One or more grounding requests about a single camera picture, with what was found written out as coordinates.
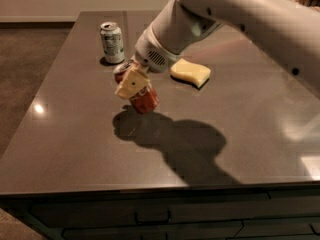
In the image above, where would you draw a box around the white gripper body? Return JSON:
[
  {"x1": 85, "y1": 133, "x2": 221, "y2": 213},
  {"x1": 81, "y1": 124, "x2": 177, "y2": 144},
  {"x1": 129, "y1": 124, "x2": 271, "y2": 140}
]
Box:
[{"x1": 135, "y1": 22, "x2": 181, "y2": 73}]

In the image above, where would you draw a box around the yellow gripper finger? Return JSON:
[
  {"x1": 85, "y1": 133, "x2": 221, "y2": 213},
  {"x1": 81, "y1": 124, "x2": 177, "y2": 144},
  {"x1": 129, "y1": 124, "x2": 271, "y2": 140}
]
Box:
[{"x1": 115, "y1": 67, "x2": 150, "y2": 99}]

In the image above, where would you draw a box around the red coke can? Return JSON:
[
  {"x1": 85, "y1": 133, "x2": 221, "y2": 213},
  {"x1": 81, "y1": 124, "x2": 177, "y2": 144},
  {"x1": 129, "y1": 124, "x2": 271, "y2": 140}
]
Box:
[{"x1": 113, "y1": 60, "x2": 159, "y2": 114}]

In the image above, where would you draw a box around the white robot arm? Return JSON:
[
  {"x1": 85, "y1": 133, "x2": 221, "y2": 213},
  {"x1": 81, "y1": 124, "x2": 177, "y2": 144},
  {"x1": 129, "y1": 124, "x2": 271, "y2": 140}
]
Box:
[{"x1": 133, "y1": 0, "x2": 320, "y2": 96}]

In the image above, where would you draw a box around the white green soda can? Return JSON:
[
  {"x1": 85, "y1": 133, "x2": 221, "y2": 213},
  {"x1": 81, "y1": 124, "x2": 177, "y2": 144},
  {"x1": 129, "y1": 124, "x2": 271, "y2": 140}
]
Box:
[{"x1": 100, "y1": 22, "x2": 125, "y2": 64}]

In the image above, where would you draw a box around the yellow sponge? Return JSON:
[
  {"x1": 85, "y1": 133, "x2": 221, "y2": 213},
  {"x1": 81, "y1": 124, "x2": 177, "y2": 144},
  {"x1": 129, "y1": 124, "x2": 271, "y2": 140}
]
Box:
[{"x1": 170, "y1": 59, "x2": 211, "y2": 89}]

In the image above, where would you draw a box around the dark cabinet drawer front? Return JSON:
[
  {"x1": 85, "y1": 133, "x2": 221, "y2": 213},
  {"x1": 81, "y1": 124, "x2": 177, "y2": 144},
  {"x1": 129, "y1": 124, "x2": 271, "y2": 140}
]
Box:
[{"x1": 31, "y1": 193, "x2": 320, "y2": 228}]

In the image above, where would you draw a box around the dark cabinet drawer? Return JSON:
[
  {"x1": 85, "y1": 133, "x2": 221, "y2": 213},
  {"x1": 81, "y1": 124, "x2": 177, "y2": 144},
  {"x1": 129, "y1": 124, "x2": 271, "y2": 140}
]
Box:
[
  {"x1": 63, "y1": 217, "x2": 320, "y2": 240},
  {"x1": 31, "y1": 193, "x2": 320, "y2": 228}
]

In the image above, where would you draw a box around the dark lower cabinet drawer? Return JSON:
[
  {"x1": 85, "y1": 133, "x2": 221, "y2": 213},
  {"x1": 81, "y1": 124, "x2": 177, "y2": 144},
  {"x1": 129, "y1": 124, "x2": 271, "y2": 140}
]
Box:
[{"x1": 63, "y1": 217, "x2": 320, "y2": 240}]

